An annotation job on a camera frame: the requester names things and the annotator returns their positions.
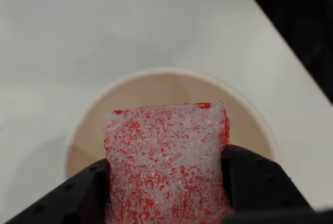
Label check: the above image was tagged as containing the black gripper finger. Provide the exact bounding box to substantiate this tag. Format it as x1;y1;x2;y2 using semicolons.
4;157;112;224
220;143;333;224

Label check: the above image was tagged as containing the red foam cube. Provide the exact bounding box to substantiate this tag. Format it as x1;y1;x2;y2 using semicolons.
102;101;233;224

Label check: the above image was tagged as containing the beige paper cup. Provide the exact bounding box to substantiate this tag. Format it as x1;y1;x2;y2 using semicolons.
64;68;279;183

